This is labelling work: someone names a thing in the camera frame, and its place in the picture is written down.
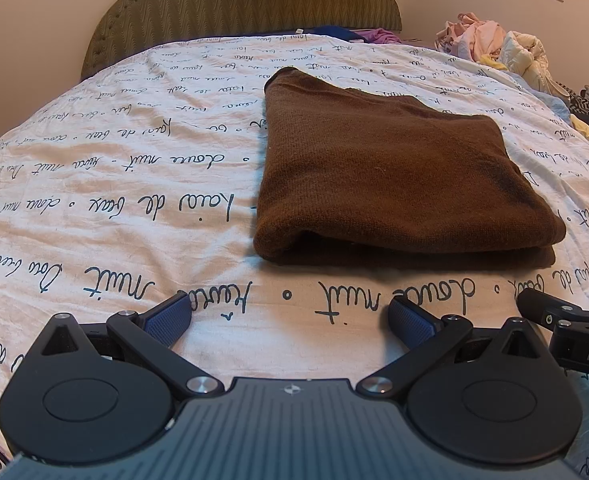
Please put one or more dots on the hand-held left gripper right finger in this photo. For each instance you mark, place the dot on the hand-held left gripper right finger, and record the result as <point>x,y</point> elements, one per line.
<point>414,324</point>

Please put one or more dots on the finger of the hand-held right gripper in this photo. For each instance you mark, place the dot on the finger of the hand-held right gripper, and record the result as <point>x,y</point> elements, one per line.
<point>539,305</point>

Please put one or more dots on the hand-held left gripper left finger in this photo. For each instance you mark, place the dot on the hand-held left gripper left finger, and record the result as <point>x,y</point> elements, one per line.
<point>167,320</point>

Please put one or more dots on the brown knitted sweater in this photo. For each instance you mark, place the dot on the brown knitted sweater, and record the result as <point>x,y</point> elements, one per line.
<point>389,170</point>

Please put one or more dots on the white script-printed bed cover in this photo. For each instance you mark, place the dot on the white script-printed bed cover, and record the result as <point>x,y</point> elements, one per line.
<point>99,185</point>

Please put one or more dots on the yellow cloth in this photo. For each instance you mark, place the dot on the yellow cloth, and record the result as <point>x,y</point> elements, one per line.
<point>492,62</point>

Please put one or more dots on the blue cloth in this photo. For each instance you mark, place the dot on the blue cloth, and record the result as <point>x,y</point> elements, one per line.
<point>337,32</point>

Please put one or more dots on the green padded headboard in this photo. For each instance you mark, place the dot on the green padded headboard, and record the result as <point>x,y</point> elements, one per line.
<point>239,2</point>

